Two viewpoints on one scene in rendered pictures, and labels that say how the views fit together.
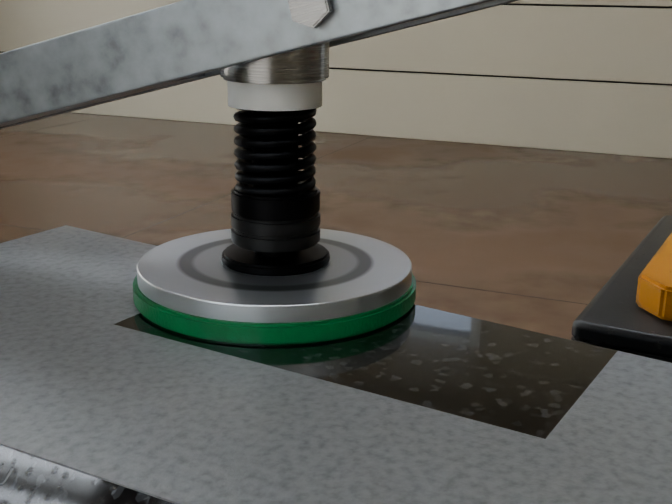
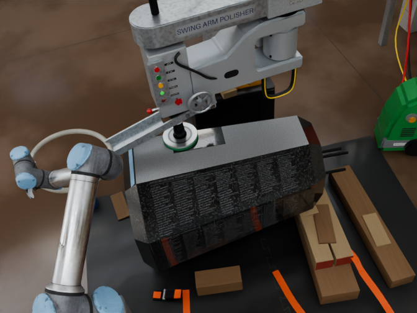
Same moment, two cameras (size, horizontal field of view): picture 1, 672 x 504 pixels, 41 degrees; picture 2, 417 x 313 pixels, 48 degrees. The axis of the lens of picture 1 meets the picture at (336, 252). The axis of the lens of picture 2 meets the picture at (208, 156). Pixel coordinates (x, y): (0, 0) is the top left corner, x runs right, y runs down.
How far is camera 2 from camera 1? 2.38 m
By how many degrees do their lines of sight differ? 43
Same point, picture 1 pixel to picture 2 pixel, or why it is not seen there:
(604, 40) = not seen: outside the picture
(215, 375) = (193, 153)
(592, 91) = not seen: outside the picture
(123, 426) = (195, 163)
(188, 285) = (179, 145)
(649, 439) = (232, 138)
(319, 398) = (205, 150)
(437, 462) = (221, 151)
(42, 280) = (153, 152)
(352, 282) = (192, 133)
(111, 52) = (162, 128)
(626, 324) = not seen: hidden behind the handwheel
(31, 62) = (151, 133)
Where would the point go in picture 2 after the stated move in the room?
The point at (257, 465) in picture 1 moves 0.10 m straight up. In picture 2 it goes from (210, 160) to (208, 149)
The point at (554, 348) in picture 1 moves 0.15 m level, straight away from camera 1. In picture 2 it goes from (215, 130) to (205, 115)
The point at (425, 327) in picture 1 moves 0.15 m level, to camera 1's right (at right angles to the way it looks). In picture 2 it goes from (201, 133) to (219, 121)
